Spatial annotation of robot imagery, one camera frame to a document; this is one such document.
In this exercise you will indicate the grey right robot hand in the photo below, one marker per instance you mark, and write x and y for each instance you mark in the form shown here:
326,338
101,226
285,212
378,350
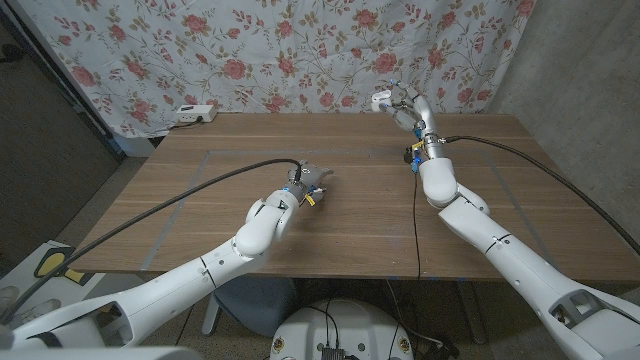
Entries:
422,117

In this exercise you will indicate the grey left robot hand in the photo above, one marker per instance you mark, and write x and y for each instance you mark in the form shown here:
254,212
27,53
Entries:
310,179

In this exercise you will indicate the white AirPods case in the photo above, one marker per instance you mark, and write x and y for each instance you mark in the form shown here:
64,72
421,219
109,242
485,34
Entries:
378,104

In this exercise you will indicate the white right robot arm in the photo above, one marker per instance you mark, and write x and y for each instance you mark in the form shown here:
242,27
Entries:
520,260

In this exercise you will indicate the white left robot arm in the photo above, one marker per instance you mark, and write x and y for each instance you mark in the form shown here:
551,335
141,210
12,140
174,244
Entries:
200,270

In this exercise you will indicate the floral backdrop cloth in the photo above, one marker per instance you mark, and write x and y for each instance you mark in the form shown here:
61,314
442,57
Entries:
300,50

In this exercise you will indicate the white power strip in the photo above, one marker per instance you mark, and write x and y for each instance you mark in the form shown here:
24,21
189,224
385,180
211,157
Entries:
196,114

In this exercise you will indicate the white robot torso base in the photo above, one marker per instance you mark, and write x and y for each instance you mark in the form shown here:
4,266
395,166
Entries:
345,325

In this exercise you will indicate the white table leg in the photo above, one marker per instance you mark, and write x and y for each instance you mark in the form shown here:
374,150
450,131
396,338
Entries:
211,314

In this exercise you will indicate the grey table leg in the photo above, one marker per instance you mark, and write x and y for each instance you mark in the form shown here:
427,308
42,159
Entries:
471,312

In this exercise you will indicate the black power adapter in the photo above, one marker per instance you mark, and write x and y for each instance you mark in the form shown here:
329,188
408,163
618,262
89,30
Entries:
442,350

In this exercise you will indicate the white robot torso edge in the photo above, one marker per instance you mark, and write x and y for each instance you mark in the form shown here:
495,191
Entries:
100,354

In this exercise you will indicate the white shoe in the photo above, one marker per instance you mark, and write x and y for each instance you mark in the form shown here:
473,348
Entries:
42,306
7,296

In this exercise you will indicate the white yellow black floor mat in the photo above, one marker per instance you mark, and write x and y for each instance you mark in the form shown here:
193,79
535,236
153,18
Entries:
20,272

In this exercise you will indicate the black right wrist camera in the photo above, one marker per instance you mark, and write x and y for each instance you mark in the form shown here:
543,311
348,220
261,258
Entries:
410,157

